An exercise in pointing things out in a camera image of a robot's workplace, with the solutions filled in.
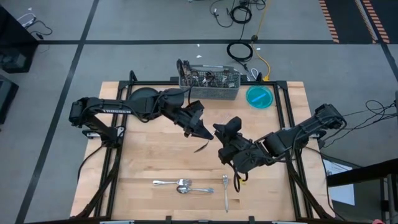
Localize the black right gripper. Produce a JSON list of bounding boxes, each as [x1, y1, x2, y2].
[[213, 116, 257, 153]]

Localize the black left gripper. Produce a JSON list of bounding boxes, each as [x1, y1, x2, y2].
[[170, 107, 215, 140]]

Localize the grey mesh silverware basket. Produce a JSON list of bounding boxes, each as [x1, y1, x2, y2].
[[178, 63, 242, 101]]

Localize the teal round plate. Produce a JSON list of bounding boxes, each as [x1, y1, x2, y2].
[[245, 85, 274, 110]]

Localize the long foreground silver fork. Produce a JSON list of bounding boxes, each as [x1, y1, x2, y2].
[[176, 185, 215, 195]]

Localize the dark grey round plate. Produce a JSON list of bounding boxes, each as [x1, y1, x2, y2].
[[127, 86, 162, 106]]

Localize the white paper sheet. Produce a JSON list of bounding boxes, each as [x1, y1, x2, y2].
[[323, 158, 356, 206]]

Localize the black hazard striped mat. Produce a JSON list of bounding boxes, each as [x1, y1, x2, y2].
[[318, 0, 398, 44]]

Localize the black equipment case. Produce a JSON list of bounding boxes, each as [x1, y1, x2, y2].
[[0, 74, 19, 125]]

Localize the black cabinet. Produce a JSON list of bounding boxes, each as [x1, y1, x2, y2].
[[0, 6, 40, 74]]

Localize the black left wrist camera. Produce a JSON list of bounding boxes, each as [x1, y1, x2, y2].
[[186, 100, 206, 118]]

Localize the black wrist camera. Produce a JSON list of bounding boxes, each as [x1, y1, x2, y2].
[[218, 146, 239, 165], [186, 100, 206, 118]]

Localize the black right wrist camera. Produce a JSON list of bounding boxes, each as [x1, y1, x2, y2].
[[218, 146, 239, 165]]

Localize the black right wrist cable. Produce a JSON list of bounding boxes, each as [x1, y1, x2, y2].
[[232, 164, 249, 193]]

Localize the black coiled cable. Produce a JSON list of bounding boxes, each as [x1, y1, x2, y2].
[[226, 41, 254, 62], [229, 4, 252, 25]]

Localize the yellow hanging cable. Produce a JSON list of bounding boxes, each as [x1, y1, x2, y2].
[[251, 0, 271, 82]]

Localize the thin black floor cable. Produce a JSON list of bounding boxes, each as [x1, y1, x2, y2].
[[210, 0, 237, 29]]

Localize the black floor cable bundle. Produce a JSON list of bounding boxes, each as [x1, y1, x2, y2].
[[323, 99, 398, 149]]

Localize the dark furniture frame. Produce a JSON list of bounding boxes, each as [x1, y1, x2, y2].
[[326, 157, 398, 224]]

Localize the white and black cables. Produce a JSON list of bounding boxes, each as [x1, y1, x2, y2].
[[17, 12, 53, 40]]

